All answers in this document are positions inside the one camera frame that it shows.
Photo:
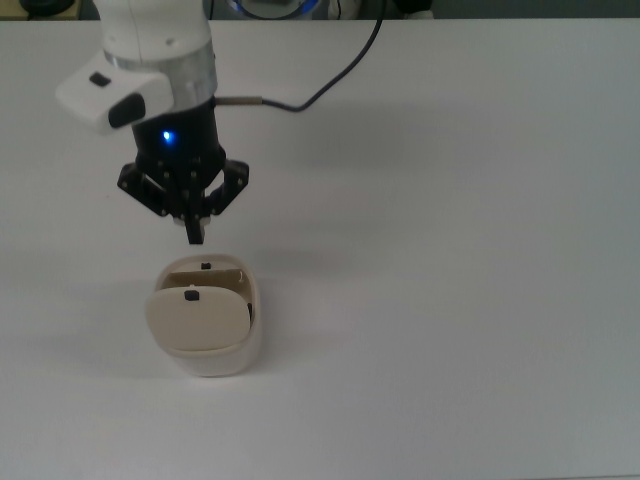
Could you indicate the small white trash can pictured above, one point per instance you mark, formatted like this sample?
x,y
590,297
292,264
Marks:
x,y
205,320

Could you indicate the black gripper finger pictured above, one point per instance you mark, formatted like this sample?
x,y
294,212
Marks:
x,y
230,187
155,192

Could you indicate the blue lit robot base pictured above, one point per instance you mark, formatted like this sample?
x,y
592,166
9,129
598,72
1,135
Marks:
x,y
272,6

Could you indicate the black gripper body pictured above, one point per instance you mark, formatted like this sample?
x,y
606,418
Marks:
x,y
175,140

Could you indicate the black background object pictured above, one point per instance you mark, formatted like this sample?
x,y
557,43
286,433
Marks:
x,y
414,6

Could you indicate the dark round object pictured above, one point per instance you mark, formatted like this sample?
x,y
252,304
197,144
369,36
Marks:
x,y
42,5

